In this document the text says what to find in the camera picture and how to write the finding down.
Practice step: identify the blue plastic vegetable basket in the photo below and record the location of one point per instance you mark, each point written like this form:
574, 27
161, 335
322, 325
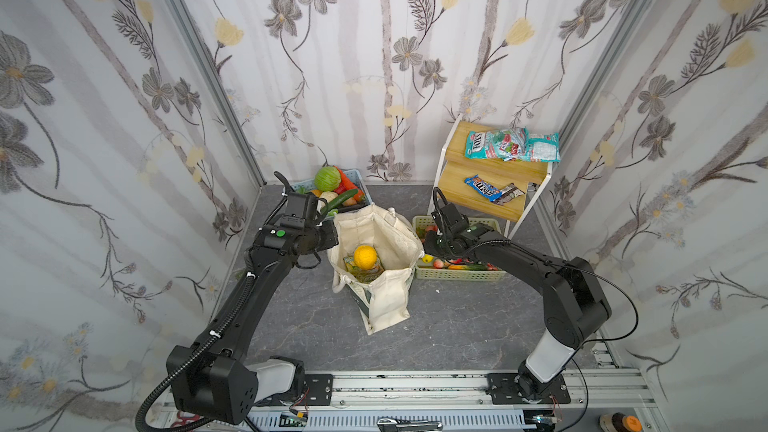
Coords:
350, 205

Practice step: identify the green cabbage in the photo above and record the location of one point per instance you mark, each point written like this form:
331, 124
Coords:
327, 179

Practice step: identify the white wooden two-tier shelf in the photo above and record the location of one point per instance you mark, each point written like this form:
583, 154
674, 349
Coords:
454, 167

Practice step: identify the brown snack bar packet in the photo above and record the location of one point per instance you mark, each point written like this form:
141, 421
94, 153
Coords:
509, 193

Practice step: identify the blue chocolate bar packet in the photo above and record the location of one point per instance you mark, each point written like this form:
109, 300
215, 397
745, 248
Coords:
484, 188

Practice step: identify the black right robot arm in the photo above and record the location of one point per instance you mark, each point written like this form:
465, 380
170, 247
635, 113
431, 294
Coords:
574, 303

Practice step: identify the red green candy packet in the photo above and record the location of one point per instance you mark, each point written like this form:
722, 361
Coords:
505, 144

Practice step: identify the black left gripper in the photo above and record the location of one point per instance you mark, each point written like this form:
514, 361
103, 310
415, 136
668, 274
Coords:
327, 235

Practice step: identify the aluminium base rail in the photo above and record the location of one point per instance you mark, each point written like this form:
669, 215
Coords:
458, 401

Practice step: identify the green tea snack packet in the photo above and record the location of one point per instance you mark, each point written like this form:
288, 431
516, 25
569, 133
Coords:
363, 276

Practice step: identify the teal white snack packet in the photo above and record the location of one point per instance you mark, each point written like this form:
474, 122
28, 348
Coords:
541, 147

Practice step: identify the green cucumber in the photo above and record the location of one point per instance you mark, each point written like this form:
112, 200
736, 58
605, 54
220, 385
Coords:
338, 200

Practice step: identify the green plastic fruit basket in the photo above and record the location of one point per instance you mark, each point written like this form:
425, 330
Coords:
431, 268

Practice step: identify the cream canvas grocery bag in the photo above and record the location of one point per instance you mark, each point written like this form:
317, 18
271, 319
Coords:
383, 302

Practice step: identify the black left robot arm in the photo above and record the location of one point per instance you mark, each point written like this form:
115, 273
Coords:
208, 378

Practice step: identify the orange capped bottle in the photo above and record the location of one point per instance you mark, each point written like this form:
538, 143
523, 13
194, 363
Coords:
620, 422

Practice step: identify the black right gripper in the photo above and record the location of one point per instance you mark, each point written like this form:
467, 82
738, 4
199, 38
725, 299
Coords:
442, 239

